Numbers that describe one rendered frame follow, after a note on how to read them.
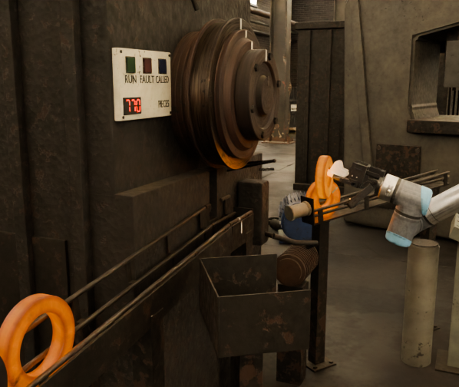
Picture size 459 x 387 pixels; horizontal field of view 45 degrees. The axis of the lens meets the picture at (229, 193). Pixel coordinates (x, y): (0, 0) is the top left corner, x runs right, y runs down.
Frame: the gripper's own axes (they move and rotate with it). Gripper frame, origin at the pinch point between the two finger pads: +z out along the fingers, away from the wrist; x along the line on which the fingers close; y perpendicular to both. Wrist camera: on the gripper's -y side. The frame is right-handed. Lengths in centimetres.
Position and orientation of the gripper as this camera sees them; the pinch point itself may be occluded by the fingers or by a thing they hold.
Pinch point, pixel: (325, 171)
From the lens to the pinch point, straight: 200.6
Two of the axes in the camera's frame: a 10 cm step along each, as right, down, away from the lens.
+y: 2.6, -9.2, -2.9
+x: -4.0, 1.7, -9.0
